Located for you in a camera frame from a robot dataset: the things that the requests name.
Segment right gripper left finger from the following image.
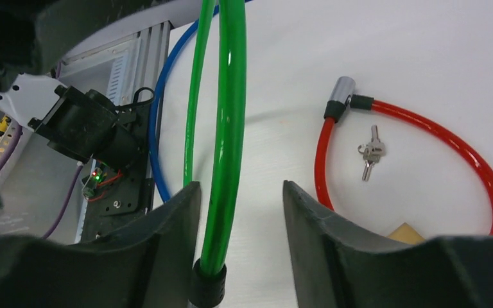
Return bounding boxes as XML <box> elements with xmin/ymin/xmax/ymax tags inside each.
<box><xmin>0</xmin><ymin>182</ymin><xmax>201</xmax><ymax>307</ymax></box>

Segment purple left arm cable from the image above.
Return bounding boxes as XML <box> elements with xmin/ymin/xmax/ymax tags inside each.
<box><xmin>0</xmin><ymin>123</ymin><xmax>86</xmax><ymax>240</ymax></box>

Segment red cable lock keys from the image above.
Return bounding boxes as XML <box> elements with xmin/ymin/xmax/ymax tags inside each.
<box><xmin>358</xmin><ymin>125</ymin><xmax>386</xmax><ymax>182</ymax></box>

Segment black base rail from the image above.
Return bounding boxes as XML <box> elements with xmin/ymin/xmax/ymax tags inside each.
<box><xmin>74</xmin><ymin>105</ymin><xmax>153</xmax><ymax>243</ymax></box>

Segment red cable lock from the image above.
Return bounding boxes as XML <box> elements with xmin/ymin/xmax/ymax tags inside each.
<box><xmin>314</xmin><ymin>76</ymin><xmax>493</xmax><ymax>235</ymax></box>

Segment green cable lock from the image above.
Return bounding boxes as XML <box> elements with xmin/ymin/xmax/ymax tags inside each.
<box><xmin>183</xmin><ymin>1</ymin><xmax>247</xmax><ymax>307</ymax></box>

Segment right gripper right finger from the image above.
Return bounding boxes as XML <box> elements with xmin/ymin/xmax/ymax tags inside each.
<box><xmin>282</xmin><ymin>181</ymin><xmax>493</xmax><ymax>307</ymax></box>

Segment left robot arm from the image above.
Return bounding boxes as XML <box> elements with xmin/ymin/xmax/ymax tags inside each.
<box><xmin>0</xmin><ymin>1</ymin><xmax>200</xmax><ymax>170</ymax></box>

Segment large brass padlock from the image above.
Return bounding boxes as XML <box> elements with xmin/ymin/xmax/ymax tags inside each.
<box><xmin>387</xmin><ymin>223</ymin><xmax>426</xmax><ymax>245</ymax></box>

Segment blue cable lock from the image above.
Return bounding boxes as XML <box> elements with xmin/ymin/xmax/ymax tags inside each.
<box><xmin>148</xmin><ymin>0</ymin><xmax>254</xmax><ymax>204</ymax></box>

